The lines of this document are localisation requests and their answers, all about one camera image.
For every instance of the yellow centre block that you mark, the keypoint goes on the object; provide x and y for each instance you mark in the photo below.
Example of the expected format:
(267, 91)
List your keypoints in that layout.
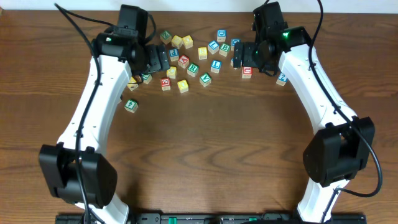
(202, 53)

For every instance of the blue D block top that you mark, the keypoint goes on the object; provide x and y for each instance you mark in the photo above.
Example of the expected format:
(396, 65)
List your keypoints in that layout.
(221, 35)

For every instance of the blue d block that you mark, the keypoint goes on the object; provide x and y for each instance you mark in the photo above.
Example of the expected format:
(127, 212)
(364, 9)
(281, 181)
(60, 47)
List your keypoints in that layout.
(233, 43)
(221, 35)

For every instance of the blue P block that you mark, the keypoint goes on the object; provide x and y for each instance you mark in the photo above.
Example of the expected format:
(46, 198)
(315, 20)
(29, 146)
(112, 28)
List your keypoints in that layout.
(174, 55)

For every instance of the green N block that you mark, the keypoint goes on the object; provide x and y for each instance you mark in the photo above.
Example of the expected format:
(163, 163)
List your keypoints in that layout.
(146, 78)

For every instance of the green V block centre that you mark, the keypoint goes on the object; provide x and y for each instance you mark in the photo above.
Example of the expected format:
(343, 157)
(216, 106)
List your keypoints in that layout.
(205, 79)

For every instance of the blue D block right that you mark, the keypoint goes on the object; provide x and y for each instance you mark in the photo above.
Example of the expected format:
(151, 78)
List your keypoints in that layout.
(233, 43)

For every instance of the red U block right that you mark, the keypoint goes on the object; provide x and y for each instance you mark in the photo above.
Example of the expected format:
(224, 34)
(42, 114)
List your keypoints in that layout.
(247, 72)

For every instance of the red E block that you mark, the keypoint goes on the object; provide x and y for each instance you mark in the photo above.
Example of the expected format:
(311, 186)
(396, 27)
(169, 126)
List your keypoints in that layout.
(165, 84)

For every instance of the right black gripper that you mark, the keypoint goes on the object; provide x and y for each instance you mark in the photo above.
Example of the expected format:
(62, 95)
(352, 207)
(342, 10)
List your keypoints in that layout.
(248, 60)

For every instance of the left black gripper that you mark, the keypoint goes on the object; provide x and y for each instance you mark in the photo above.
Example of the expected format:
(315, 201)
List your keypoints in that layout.
(158, 58)

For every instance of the green 4 block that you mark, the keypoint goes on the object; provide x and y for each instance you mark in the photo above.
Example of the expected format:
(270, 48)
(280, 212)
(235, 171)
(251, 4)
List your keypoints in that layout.
(131, 106)

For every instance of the blue L block lower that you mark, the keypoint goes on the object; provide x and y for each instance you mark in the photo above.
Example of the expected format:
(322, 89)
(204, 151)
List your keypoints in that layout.
(216, 66)

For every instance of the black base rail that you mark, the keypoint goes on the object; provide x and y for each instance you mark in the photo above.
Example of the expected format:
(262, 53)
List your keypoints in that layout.
(156, 218)

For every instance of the green B block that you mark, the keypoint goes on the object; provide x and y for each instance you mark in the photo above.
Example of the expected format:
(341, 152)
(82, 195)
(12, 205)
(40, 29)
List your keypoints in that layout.
(224, 49)

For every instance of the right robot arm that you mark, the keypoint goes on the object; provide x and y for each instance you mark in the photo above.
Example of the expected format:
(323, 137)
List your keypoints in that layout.
(341, 145)

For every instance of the yellow S block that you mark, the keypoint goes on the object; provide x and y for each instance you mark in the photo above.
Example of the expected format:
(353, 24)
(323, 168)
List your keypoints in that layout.
(177, 42)

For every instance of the red A block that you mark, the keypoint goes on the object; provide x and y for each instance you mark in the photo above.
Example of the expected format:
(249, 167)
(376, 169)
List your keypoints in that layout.
(183, 61)

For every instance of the blue 2 block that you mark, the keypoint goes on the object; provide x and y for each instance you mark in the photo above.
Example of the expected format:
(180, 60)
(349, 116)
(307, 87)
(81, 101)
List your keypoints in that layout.
(282, 79)

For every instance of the yellow block top right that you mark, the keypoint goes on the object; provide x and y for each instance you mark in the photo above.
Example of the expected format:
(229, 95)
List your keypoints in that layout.
(187, 41)

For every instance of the yellow C block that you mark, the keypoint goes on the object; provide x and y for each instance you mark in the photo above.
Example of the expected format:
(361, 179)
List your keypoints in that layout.
(172, 72)

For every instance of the yellow K block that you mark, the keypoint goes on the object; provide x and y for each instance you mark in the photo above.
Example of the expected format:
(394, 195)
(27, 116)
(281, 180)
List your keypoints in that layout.
(132, 84)

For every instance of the green Z block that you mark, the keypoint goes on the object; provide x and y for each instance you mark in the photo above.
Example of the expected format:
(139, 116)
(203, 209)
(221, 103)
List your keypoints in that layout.
(166, 37)

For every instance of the yellow O block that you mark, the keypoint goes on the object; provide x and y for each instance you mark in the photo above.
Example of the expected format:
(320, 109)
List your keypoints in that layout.
(183, 86)

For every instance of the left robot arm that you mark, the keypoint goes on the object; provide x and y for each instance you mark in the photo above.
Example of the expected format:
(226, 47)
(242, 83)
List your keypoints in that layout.
(75, 169)

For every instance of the green R block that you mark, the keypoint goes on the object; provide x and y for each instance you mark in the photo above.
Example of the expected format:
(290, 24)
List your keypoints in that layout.
(192, 70)

